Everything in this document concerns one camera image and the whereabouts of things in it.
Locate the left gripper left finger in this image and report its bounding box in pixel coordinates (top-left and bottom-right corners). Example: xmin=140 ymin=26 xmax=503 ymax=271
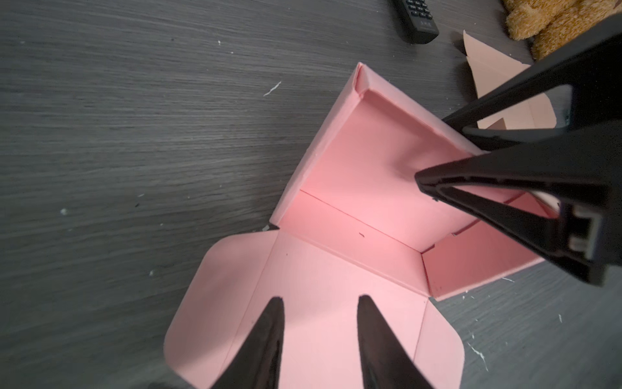
xmin=212 ymin=297 xmax=285 ymax=389

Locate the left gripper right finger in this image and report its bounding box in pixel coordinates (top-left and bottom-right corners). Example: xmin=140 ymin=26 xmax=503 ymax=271
xmin=356 ymin=295 xmax=432 ymax=389

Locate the pink paper box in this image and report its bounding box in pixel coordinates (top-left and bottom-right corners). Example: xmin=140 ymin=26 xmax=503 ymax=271
xmin=164 ymin=64 xmax=539 ymax=388

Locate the peach flat paper box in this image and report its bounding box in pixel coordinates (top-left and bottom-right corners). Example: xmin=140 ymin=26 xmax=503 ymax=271
xmin=461 ymin=30 xmax=557 ymax=131

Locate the brown teddy bear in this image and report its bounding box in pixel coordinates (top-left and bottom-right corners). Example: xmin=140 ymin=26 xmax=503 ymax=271
xmin=503 ymin=0 xmax=621 ymax=61

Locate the black tv remote control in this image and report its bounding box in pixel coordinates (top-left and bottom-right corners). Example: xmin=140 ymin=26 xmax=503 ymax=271
xmin=394 ymin=0 xmax=439 ymax=45

